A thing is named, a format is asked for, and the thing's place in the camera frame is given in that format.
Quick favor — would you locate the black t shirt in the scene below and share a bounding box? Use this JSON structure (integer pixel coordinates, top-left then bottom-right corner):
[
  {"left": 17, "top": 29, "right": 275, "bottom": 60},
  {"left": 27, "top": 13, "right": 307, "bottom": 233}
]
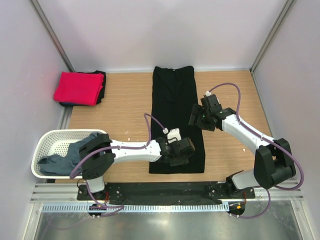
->
[
  {"left": 58, "top": 70, "right": 107, "bottom": 108},
  {"left": 149, "top": 66, "right": 206, "bottom": 174}
]

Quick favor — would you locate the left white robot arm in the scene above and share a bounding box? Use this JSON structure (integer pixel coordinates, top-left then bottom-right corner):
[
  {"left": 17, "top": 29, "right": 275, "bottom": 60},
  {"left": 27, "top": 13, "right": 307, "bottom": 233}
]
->
[{"left": 79, "top": 133, "right": 195, "bottom": 200}]

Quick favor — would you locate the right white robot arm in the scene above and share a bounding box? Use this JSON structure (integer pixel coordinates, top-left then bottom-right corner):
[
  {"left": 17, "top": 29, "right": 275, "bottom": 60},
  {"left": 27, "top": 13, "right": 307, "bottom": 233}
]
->
[{"left": 188, "top": 94, "right": 296, "bottom": 198}]

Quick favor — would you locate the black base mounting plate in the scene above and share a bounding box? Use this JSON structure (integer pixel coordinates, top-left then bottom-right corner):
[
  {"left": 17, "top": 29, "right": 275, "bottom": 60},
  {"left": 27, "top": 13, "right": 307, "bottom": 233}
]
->
[{"left": 76, "top": 181, "right": 256, "bottom": 206}]

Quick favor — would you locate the folded red t shirt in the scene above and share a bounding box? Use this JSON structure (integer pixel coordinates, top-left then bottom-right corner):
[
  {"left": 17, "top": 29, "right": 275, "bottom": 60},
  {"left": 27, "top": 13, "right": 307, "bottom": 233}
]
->
[{"left": 53, "top": 71, "right": 105, "bottom": 107}]

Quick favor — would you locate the white laundry basket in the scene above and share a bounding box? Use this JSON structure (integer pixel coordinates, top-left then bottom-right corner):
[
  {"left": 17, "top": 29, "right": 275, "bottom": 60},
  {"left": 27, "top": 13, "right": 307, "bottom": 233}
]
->
[{"left": 31, "top": 129, "right": 106, "bottom": 179}]

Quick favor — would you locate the grey blue t shirt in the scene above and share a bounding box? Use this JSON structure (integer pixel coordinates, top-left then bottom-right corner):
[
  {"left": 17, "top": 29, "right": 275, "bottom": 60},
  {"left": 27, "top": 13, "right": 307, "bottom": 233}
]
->
[{"left": 37, "top": 132, "right": 100, "bottom": 176}]

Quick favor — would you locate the folded black t shirt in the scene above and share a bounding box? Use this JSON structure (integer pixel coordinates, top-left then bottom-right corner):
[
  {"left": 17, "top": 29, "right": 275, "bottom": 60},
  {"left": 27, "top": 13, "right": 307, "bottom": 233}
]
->
[{"left": 58, "top": 70, "right": 107, "bottom": 108}]

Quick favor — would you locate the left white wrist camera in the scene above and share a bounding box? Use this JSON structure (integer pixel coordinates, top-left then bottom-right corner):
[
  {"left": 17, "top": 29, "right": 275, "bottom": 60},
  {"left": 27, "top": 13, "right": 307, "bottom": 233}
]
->
[{"left": 162, "top": 128, "right": 182, "bottom": 144}]

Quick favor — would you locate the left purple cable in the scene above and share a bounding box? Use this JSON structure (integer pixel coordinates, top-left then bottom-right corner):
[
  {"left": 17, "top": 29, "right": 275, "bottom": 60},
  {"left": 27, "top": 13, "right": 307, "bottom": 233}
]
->
[{"left": 69, "top": 113, "right": 169, "bottom": 218}]

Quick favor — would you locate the slotted grey cable duct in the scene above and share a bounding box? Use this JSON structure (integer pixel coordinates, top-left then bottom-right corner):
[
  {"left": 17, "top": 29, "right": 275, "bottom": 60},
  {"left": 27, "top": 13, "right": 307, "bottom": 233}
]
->
[{"left": 41, "top": 202, "right": 229, "bottom": 213}]

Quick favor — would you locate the right aluminium corner post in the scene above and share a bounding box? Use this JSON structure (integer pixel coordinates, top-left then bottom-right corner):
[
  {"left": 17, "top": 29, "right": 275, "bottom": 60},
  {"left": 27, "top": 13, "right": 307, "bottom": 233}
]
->
[{"left": 250, "top": 0, "right": 296, "bottom": 75}]

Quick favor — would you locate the aluminium corner post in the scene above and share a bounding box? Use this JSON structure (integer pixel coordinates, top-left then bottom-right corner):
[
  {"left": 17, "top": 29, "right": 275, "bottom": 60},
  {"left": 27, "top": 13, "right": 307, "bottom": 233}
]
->
[
  {"left": 250, "top": 0, "right": 296, "bottom": 75},
  {"left": 29, "top": 0, "right": 75, "bottom": 72}
]

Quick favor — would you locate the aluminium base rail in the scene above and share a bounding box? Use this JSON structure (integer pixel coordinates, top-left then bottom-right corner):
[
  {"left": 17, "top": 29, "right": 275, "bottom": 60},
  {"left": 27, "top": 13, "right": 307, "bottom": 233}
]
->
[{"left": 30, "top": 183, "right": 305, "bottom": 203}]

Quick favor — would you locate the left aluminium corner post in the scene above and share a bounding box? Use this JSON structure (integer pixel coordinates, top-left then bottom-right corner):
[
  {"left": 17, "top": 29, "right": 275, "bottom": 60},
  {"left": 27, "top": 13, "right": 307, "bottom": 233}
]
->
[{"left": 29, "top": 0, "right": 75, "bottom": 72}]

